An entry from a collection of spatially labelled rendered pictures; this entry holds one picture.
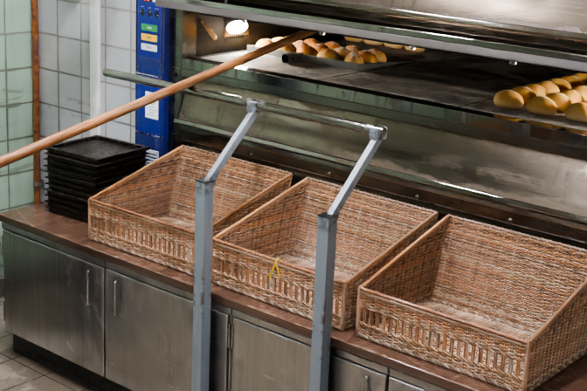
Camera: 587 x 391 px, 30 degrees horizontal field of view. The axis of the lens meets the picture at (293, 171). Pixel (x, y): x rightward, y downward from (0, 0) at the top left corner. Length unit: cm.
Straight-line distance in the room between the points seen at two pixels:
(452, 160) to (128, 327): 126
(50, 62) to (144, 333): 149
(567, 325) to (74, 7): 251
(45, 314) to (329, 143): 127
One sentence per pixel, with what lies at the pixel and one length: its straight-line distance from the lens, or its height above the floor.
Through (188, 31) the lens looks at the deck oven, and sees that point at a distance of 421.
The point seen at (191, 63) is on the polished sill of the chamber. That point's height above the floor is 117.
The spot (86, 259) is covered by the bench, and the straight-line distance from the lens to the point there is 396.
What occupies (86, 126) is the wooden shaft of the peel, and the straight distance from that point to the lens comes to 334.
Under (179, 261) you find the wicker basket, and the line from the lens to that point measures 366.
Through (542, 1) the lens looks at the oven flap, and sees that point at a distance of 328.
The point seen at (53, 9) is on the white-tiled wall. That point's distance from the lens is 476.
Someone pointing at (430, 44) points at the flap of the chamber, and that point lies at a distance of 330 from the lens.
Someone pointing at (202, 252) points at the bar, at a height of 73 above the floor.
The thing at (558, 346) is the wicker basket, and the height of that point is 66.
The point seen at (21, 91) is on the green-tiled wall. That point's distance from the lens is 487.
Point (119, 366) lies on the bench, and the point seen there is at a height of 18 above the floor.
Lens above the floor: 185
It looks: 15 degrees down
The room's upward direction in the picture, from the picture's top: 3 degrees clockwise
